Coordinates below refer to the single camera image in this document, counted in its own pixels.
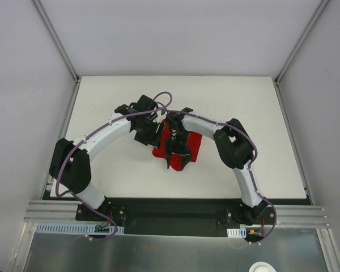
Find left white cable duct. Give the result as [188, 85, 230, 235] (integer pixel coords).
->
[36, 223, 125, 235]

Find aluminium frame post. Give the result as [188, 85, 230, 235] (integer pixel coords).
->
[31, 0, 80, 82]
[273, 0, 330, 86]

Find aluminium front rail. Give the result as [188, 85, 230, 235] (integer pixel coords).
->
[24, 200, 331, 228]

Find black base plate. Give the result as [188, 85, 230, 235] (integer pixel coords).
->
[75, 198, 275, 237]

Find right aluminium frame post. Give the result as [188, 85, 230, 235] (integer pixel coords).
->
[273, 0, 330, 86]

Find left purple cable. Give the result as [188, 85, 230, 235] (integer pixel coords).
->
[31, 91, 175, 251]

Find white round object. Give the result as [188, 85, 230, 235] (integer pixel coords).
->
[249, 262, 276, 272]

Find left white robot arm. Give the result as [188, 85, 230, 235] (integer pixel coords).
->
[49, 95, 165, 210]

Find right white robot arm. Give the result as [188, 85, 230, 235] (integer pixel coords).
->
[164, 108, 267, 226]

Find right white cable duct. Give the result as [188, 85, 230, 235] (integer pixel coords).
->
[227, 228, 247, 239]

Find red t-shirt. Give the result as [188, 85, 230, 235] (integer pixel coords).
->
[152, 120, 202, 172]

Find white cable duct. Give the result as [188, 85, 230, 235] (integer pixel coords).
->
[227, 228, 247, 239]
[36, 223, 125, 235]

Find left aluminium frame post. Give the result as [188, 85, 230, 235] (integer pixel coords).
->
[31, 0, 80, 82]

